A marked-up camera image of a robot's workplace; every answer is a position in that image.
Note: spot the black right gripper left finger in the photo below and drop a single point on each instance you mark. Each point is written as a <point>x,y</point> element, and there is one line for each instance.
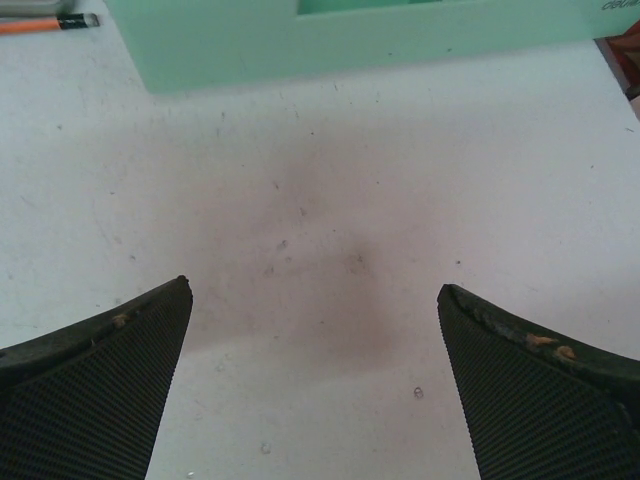
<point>86,401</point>

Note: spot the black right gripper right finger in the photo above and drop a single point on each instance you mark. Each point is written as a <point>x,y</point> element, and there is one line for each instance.
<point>539,404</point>

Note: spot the green desk organizer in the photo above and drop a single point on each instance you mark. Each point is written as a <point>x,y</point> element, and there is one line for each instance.
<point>184,45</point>

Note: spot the pencil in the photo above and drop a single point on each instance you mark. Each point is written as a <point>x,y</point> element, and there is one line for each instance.
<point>65,22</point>

